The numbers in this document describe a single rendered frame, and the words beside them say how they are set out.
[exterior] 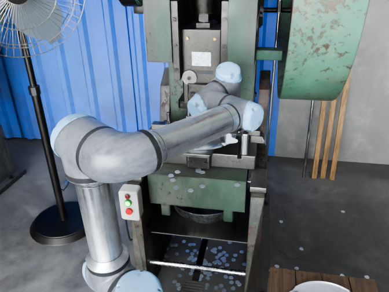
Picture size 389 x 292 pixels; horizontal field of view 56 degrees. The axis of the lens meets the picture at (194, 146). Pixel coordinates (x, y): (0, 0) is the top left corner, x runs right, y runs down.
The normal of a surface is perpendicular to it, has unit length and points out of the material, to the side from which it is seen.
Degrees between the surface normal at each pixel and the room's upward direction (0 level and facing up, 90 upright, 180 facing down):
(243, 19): 90
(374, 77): 90
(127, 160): 72
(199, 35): 90
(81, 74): 90
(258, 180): 0
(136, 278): 8
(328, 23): 101
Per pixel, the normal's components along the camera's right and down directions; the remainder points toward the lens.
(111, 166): 0.08, 0.32
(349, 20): -0.18, 0.61
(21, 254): -0.02, -0.88
